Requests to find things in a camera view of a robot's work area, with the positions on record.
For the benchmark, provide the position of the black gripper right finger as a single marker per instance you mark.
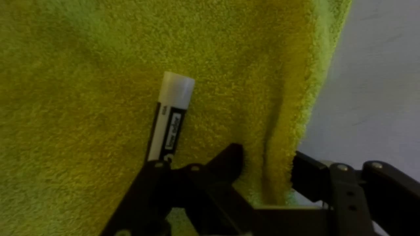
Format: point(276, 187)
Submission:
point(363, 197)

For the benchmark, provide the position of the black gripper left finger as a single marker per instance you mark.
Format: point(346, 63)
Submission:
point(198, 197)

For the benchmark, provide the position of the yellow microfiber towel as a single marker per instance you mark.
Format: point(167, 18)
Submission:
point(87, 87)

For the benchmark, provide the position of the black dry-erase marker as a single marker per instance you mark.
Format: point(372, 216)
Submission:
point(173, 109)

